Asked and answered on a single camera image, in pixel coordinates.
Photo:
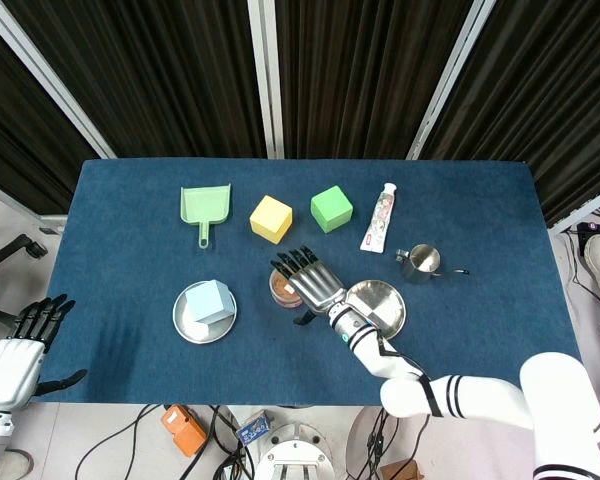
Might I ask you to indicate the brown cardboard box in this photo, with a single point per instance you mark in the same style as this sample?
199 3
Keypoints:
400 471

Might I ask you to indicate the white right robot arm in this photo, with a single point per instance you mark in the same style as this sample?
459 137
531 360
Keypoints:
480 400

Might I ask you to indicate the yellow foam cube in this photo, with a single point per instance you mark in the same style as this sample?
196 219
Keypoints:
270 217

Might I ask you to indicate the clear jar brown powder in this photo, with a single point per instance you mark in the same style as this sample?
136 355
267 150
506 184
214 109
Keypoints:
282 295

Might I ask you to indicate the white frame post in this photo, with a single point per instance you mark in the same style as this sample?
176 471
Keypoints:
266 75
587 205
450 80
55 85

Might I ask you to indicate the black curtain panel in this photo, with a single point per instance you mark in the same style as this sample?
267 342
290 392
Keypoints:
545 90
155 75
15 125
360 75

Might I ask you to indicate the white toothpaste tube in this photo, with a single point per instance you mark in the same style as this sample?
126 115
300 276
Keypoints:
379 220

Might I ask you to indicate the orange electronic device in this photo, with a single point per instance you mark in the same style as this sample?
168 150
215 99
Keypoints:
182 427

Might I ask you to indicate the steel gooseneck pitcher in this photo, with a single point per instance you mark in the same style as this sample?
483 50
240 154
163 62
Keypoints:
422 265

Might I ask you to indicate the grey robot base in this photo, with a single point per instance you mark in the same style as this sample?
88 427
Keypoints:
292 452

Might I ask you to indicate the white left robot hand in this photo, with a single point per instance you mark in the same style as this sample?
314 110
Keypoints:
10 370

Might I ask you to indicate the green foam cube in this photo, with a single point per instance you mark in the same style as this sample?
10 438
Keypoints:
331 207

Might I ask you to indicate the green plastic dustpan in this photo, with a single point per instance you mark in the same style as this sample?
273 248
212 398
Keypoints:
205 205

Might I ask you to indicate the blue table cloth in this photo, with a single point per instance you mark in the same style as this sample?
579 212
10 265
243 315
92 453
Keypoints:
130 280

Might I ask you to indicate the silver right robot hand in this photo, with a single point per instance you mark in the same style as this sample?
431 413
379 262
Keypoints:
315 285

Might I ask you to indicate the black office chair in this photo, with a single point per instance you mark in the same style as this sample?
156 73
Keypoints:
10 257

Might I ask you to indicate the round steel plate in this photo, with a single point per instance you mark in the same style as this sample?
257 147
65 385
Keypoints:
380 305
200 332

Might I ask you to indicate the small blue box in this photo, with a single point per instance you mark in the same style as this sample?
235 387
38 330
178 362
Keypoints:
254 429

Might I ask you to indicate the light blue foam cube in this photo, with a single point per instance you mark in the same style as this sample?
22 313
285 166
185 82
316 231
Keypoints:
207 302

